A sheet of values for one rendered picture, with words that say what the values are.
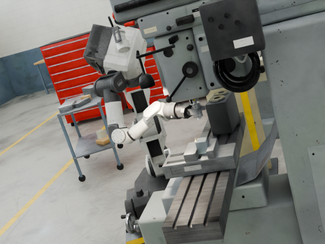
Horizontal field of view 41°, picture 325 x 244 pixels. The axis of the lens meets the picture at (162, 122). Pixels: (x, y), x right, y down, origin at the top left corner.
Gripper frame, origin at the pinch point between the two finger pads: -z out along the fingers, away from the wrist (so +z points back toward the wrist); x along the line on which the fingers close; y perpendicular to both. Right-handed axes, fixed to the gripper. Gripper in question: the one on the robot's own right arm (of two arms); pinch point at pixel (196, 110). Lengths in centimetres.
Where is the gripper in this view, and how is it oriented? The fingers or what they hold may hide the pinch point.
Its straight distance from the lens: 213.0
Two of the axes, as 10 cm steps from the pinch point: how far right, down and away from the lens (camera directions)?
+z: -7.4, 0.1, 6.7
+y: 2.7, 9.2, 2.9
